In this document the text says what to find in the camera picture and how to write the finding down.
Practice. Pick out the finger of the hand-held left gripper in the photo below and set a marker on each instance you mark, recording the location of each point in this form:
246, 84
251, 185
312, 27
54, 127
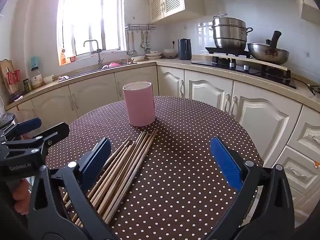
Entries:
27, 126
56, 132

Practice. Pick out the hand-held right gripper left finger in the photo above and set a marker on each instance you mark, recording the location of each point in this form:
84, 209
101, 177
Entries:
96, 160

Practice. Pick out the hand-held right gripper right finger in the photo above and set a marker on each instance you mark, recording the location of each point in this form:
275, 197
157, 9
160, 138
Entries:
225, 162

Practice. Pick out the bunch of wooden chopsticks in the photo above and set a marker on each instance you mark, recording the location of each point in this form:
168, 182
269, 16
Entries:
130, 155

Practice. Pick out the pink utensil holder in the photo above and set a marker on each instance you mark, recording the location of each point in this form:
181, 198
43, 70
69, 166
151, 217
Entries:
140, 105

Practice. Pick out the hanging steel utensils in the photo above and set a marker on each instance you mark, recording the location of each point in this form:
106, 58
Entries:
146, 41

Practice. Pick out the person's left hand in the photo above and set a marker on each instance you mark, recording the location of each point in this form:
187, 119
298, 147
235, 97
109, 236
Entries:
21, 195

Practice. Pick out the small dark jar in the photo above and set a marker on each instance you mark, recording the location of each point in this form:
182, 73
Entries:
26, 85

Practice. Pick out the cream lower kitchen cabinets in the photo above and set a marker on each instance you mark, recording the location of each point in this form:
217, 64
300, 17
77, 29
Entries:
87, 97

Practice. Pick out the red plastic utensil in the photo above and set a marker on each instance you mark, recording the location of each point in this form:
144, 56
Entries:
13, 77

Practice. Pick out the white cup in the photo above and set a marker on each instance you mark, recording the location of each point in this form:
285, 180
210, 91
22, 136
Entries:
48, 79

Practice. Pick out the crumpled rag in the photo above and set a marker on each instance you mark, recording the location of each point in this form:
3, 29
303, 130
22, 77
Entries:
63, 78

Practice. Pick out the wooden cutting board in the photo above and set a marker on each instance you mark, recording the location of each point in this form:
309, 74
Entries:
3, 72

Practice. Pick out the steel kitchen sink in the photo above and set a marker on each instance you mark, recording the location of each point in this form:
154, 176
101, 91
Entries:
87, 72

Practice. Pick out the small orange container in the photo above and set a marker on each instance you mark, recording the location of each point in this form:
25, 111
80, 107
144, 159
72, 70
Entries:
72, 59

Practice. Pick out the pink plastic dish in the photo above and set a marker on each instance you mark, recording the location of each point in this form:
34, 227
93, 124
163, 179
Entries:
113, 64

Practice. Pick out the steel sink faucet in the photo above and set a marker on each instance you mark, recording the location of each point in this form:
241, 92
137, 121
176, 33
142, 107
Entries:
99, 52

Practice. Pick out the black gas stove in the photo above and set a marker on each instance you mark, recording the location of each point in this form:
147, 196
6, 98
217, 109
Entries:
262, 73

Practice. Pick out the hanging steel ladle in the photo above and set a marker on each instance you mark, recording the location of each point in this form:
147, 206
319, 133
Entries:
130, 51

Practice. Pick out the small white bowl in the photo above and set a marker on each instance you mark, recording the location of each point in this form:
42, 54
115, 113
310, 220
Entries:
137, 58

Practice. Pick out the beige kitchen countertop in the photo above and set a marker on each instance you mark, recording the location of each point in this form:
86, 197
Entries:
175, 62

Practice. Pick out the white framed window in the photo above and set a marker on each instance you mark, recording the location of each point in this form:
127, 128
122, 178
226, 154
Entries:
87, 17

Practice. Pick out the dark electric kettle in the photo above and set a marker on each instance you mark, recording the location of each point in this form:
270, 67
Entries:
185, 50

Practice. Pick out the steel steamer pot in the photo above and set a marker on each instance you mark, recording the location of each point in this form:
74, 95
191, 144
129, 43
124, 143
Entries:
228, 35

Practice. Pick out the steel wall rack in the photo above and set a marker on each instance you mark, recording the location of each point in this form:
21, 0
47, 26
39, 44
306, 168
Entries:
140, 27

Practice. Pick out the cream lattice wall cabinet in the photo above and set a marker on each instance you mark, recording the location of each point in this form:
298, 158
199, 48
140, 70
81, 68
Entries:
310, 5

